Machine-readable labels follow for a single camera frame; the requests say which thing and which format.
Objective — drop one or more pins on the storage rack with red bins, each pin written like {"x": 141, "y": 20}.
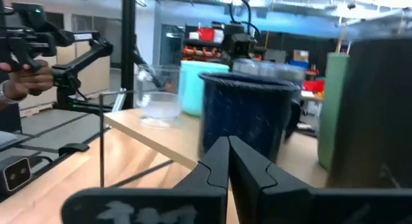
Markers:
{"x": 206, "y": 34}

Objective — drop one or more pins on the grey table-level camera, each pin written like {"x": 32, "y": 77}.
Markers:
{"x": 16, "y": 174}

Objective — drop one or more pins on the beige cabinet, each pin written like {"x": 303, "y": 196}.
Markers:
{"x": 93, "y": 76}

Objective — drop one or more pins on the dark blue speckled enamel mug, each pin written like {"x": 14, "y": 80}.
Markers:
{"x": 248, "y": 114}

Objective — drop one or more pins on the cyan plastic mug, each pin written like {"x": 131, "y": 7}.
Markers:
{"x": 193, "y": 89}

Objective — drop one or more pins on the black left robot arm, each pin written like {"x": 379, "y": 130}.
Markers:
{"x": 241, "y": 43}

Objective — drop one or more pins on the red bin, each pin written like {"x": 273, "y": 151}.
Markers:
{"x": 313, "y": 85}

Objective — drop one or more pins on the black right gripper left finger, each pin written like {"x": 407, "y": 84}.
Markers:
{"x": 193, "y": 201}

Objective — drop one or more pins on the green plastic cup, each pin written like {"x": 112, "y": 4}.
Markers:
{"x": 331, "y": 105}

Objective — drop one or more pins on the black aluminium table frame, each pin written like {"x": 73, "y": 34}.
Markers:
{"x": 128, "y": 40}

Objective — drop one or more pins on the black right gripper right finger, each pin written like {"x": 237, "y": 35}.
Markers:
{"x": 273, "y": 201}

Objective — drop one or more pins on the cardboard box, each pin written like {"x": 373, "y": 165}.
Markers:
{"x": 301, "y": 55}

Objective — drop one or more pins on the person's hand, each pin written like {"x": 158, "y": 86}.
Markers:
{"x": 29, "y": 79}

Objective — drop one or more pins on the person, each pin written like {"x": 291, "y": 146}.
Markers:
{"x": 9, "y": 117}

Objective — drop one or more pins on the silver wristband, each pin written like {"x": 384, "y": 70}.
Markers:
{"x": 4, "y": 97}

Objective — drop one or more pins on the tall black tumbler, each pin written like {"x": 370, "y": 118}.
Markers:
{"x": 376, "y": 114}

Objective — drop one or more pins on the black foot bracket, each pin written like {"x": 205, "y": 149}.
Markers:
{"x": 74, "y": 148}

